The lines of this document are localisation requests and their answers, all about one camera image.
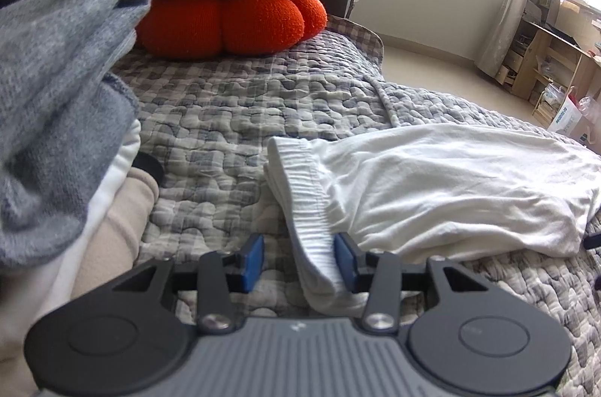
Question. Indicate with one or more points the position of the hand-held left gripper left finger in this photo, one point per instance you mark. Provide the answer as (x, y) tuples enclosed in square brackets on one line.
[(256, 258)]

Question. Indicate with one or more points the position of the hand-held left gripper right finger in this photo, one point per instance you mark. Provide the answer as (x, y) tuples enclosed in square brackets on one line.
[(342, 261)]

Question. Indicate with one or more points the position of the white pants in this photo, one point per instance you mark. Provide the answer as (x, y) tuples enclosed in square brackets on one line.
[(422, 190)]

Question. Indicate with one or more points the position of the dark cloth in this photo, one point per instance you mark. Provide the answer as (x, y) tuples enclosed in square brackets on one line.
[(150, 167)]

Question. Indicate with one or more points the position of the grey checked quilted blanket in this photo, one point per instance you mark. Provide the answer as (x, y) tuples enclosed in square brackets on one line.
[(225, 106)]

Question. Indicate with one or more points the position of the grey sweater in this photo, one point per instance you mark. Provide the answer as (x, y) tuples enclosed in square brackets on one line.
[(56, 73)]

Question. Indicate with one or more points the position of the wooden shelf desk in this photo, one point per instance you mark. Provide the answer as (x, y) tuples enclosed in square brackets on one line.
[(554, 59)]

